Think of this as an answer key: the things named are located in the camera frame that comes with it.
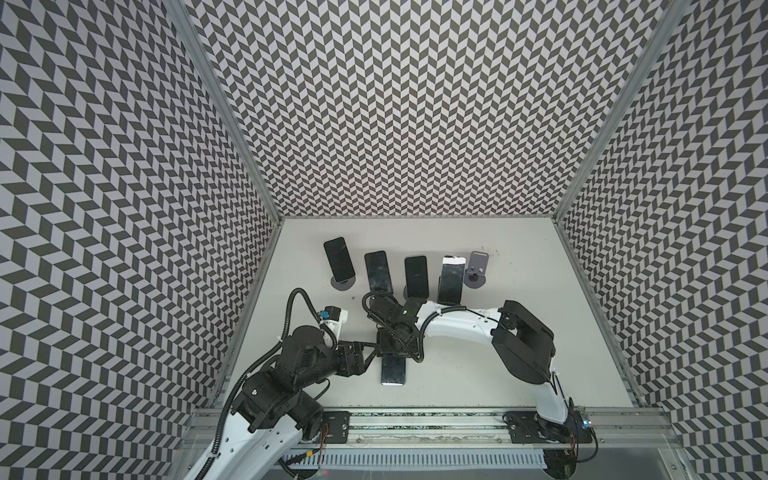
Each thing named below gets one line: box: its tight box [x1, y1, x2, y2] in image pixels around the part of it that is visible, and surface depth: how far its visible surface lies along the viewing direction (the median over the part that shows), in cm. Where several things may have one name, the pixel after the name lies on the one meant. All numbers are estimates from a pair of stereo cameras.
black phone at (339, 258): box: [323, 236, 356, 282], surface depth 95 cm
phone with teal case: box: [437, 255, 467, 306], surface depth 91 cm
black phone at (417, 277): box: [405, 255, 429, 299], surface depth 92 cm
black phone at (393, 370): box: [380, 356, 406, 386], surface depth 80 cm
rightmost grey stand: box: [464, 251, 489, 289], surface depth 98 cm
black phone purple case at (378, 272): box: [364, 250, 393, 294], surface depth 93 cm
